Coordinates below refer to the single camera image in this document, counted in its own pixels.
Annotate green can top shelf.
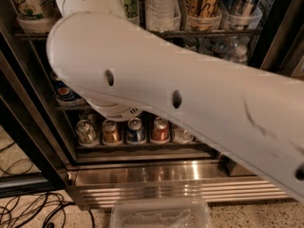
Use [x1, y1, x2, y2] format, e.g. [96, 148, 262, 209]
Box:
[123, 0, 140, 25]

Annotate silver can bottom shelf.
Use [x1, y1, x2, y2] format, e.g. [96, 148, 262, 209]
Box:
[75, 120, 98, 147]

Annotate black floor cables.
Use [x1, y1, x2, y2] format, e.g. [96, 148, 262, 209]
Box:
[0, 141, 96, 228]

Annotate gold can top shelf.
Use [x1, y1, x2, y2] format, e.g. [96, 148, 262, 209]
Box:
[184, 0, 219, 30]

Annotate orange can bottom shelf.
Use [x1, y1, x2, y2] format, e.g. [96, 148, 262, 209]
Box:
[102, 120, 123, 146]

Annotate water bottle bottom shelf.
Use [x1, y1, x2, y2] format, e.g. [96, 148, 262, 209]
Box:
[173, 125, 193, 143]

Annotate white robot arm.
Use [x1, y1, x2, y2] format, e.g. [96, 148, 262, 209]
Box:
[47, 0, 304, 200]

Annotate clear plastic bin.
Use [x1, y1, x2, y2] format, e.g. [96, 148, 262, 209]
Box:
[110, 197, 214, 228]

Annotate white 7up can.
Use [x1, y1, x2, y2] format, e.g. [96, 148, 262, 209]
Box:
[12, 0, 60, 34]

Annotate blue can bottom shelf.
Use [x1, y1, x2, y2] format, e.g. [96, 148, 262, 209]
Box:
[126, 118, 146, 144]

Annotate red can bottom shelf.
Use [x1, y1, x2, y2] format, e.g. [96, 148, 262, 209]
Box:
[151, 117, 170, 144]

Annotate blue pepsi can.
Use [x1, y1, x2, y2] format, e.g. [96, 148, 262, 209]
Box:
[52, 78, 86, 106]

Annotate dark blue can top shelf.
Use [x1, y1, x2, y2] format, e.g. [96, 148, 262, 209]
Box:
[220, 0, 260, 30]

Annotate water bottle middle shelf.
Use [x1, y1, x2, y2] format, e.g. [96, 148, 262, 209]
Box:
[230, 45, 248, 65]

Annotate water bottle top shelf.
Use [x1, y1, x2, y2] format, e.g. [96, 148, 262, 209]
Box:
[145, 0, 177, 32]

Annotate water bottle shelf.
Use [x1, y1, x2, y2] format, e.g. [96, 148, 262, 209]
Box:
[230, 45, 248, 65]
[145, 0, 177, 32]
[173, 125, 193, 143]

